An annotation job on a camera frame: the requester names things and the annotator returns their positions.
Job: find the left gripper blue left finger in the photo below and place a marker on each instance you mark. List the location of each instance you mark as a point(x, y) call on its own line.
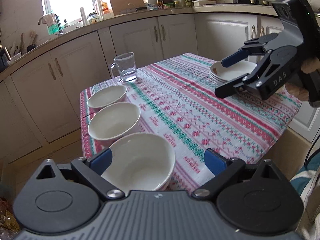
point(89, 171)

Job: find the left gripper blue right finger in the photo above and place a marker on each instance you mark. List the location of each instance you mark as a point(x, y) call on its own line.
point(225, 171)

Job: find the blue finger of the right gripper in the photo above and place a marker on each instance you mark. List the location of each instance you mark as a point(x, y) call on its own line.
point(235, 58)
point(230, 88)

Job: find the white plate fruit decal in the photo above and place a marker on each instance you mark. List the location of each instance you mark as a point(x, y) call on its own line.
point(223, 74)

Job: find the white kitchen cabinets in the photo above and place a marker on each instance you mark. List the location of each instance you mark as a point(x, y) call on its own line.
point(40, 92)

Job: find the chrome kitchen faucet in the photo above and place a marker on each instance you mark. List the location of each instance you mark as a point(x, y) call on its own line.
point(52, 22)

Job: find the gloved right hand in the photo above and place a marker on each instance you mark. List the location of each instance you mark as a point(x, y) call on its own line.
point(307, 88)

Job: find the patterned red green tablecloth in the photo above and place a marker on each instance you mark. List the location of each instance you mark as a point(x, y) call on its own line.
point(177, 101)

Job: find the white bowl pink flowers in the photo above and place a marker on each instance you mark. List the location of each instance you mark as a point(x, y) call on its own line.
point(106, 97)

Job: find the dark soy sauce bottle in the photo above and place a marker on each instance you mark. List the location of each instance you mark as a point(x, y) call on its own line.
point(160, 4)

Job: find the clear glass mug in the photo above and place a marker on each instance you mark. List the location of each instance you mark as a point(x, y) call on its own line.
point(123, 68)

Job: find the wooden cutting board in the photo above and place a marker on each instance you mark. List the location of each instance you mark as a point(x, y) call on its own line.
point(124, 6)

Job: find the orange juice bottle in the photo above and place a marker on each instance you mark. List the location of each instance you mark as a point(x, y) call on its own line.
point(105, 7)

